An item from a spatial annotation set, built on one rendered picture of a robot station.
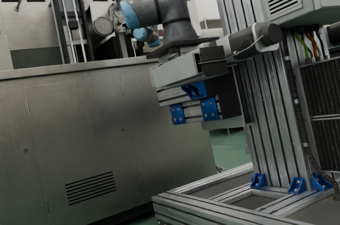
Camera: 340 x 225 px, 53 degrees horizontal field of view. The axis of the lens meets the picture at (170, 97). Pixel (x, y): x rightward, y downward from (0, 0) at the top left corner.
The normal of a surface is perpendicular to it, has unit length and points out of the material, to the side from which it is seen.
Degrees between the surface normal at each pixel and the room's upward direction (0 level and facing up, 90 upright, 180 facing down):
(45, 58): 90
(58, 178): 90
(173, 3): 90
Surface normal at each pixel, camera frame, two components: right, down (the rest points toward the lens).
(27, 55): 0.51, -0.13
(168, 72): -0.85, 0.16
